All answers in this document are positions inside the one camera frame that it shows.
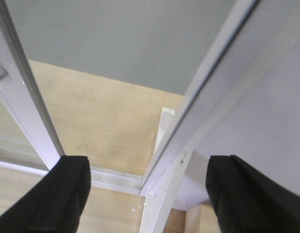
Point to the white wooden support brace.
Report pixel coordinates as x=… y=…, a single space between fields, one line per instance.
x=159 y=198

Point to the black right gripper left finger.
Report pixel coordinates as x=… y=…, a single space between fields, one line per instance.
x=55 y=203

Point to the white sliding glass door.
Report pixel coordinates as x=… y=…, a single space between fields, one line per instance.
x=28 y=140

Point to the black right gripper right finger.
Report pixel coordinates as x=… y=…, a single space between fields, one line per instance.
x=247 y=201

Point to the beige wooden platform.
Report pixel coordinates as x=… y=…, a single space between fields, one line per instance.
x=115 y=124

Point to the white bottom door track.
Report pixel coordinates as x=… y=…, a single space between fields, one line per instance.
x=100 y=177

